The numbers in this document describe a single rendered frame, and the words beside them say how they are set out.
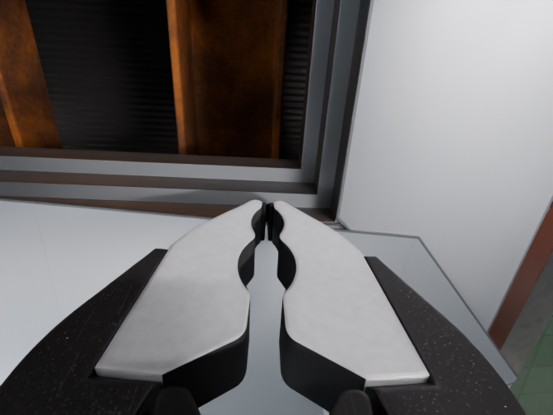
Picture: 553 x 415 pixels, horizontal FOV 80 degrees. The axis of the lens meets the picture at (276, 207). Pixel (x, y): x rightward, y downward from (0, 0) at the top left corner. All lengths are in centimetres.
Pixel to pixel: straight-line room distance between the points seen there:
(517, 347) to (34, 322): 53
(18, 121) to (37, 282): 16
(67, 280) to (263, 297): 9
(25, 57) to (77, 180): 18
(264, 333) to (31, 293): 11
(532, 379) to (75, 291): 203
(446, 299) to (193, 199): 13
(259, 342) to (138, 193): 10
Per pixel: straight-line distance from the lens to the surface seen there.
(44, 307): 20
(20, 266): 19
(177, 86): 27
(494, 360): 24
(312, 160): 16
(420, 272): 17
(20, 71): 34
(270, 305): 17
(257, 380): 21
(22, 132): 33
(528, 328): 55
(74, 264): 18
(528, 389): 216
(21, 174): 20
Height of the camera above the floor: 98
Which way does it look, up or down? 62 degrees down
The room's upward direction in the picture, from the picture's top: 178 degrees clockwise
